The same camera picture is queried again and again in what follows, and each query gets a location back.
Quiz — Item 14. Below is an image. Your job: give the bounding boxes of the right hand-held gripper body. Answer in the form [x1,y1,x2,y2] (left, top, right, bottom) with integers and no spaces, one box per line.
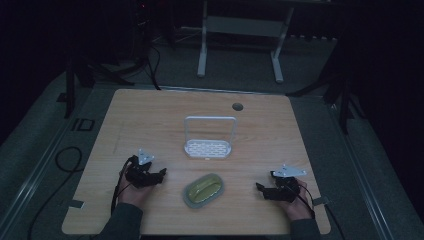
[266,164,308,204]

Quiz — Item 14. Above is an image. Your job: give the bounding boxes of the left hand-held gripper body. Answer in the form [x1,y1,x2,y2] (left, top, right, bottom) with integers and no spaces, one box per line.
[124,148,161,189]

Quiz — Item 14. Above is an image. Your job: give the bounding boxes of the white soap rack with handle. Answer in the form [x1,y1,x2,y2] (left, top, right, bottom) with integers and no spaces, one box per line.
[183,115,238,161]

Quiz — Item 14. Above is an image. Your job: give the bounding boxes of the person's left hand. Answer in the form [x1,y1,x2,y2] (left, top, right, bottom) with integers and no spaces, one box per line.
[117,170,157,210]

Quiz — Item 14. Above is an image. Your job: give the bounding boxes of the person's right hand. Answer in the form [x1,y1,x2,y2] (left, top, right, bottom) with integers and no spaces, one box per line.
[278,179,316,222]

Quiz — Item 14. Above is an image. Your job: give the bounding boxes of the grey tape piece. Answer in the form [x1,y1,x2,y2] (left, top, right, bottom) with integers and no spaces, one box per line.
[67,198,85,210]
[311,196,332,207]

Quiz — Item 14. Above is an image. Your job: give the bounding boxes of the black tripod stand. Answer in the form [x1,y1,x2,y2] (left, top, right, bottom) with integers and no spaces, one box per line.
[285,66,368,136]
[62,54,135,120]

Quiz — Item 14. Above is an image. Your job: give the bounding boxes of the right hand-held gripper black cable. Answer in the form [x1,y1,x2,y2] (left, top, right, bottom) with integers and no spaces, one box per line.
[289,183,348,240]

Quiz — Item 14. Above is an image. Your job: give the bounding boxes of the hand-held gripper black cable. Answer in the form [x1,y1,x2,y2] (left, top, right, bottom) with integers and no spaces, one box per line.
[289,183,348,240]
[110,156,135,218]

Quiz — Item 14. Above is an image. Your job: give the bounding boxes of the left hand-held gripper black cable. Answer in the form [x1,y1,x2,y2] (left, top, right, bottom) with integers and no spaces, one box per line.
[110,156,135,218]

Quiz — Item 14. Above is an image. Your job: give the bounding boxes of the black floor cable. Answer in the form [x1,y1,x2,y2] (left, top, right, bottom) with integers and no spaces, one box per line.
[26,145,85,240]

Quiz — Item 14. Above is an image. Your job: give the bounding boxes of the aluminium floor rail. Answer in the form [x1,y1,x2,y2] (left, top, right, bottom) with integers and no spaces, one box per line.
[334,109,396,240]
[0,126,76,234]

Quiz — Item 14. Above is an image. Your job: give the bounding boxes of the black hanging cables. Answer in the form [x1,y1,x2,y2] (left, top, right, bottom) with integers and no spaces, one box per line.
[133,6,162,91]

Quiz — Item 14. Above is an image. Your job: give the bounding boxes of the white metal stand frame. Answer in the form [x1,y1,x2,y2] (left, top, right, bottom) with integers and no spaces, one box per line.
[196,0,296,85]

